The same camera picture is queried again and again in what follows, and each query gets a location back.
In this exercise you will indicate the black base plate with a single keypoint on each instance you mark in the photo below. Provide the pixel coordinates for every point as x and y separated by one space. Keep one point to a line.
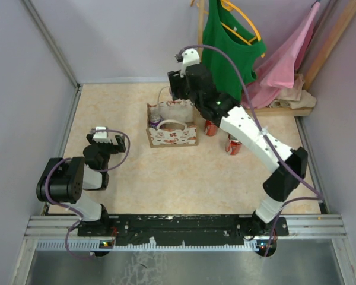
255 228

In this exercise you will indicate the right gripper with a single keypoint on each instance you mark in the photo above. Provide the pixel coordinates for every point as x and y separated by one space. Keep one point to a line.
176 82

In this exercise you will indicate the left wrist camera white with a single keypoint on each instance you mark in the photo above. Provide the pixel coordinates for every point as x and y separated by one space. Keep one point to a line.
100 134

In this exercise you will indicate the white cable duct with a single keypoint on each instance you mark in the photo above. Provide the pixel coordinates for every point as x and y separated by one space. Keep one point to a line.
103 246

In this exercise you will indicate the pink shirt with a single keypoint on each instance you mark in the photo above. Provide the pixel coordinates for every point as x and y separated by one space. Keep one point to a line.
278 71

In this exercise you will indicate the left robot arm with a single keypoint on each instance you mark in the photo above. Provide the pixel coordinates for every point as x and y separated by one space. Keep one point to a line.
64 182

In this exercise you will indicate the wooden clothes rack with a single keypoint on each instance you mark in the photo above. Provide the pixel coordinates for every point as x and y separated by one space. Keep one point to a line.
331 26

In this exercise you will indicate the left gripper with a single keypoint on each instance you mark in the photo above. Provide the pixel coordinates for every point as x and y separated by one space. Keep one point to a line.
120 139

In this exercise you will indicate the purple soda can left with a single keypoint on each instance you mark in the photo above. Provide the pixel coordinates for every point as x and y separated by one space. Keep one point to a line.
155 119

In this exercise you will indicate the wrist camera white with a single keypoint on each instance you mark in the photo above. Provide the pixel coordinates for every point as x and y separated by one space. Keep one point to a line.
187 58
100 134

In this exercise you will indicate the beige cloth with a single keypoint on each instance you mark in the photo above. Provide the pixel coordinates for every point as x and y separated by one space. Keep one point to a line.
295 97

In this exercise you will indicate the red cola can front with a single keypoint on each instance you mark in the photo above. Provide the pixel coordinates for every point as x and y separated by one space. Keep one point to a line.
210 129

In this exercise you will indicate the red cola can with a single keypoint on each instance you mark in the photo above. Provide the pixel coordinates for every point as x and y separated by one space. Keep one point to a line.
210 129
233 145

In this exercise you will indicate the canvas tote bag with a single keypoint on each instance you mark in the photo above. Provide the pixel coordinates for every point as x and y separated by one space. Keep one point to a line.
178 128

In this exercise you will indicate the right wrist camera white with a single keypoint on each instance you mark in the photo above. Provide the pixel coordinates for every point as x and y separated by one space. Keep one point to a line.
187 58

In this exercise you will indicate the yellow clothes hanger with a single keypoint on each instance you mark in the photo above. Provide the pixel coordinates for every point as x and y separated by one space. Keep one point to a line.
229 18

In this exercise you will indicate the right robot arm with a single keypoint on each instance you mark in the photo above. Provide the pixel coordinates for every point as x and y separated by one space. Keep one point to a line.
286 165

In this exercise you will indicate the aluminium rail frame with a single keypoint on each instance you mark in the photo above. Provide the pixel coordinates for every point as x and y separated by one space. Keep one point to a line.
302 226

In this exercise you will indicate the green tank top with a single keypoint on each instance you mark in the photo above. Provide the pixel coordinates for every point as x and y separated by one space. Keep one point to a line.
222 72

